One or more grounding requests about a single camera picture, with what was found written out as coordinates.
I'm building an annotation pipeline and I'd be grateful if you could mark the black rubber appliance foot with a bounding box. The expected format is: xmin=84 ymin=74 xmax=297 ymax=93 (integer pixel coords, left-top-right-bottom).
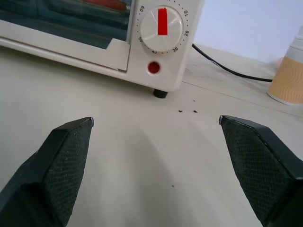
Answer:
xmin=153 ymin=88 xmax=168 ymax=99

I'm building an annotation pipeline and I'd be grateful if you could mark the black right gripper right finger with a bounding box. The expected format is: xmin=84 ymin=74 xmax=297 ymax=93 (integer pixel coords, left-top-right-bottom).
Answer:
xmin=219 ymin=115 xmax=303 ymax=227

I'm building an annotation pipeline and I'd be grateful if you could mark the glass oven door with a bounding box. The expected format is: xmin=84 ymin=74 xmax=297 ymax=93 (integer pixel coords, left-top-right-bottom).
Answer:
xmin=0 ymin=0 xmax=135 ymax=73

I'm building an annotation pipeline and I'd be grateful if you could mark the black power cable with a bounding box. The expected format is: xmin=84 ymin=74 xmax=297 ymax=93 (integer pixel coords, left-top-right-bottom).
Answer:
xmin=191 ymin=43 xmax=273 ymax=83

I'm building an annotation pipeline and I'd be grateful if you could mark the red indicator light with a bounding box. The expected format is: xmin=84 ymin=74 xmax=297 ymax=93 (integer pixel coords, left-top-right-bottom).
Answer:
xmin=147 ymin=61 xmax=161 ymax=75

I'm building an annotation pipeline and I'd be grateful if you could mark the orange white paper cup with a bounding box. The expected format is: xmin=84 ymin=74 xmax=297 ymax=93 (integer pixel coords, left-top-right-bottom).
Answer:
xmin=267 ymin=23 xmax=303 ymax=106

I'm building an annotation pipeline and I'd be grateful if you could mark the white toaster oven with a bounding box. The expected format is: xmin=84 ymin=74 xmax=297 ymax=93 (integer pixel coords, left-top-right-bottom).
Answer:
xmin=0 ymin=0 xmax=206 ymax=93

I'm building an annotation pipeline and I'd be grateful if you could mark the white timer knob red tape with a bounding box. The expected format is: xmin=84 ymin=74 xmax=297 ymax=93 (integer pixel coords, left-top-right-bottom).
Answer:
xmin=140 ymin=7 xmax=184 ymax=52

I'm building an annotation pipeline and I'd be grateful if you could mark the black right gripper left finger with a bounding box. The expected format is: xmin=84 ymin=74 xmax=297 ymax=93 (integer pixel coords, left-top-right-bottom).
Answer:
xmin=0 ymin=116 xmax=95 ymax=227

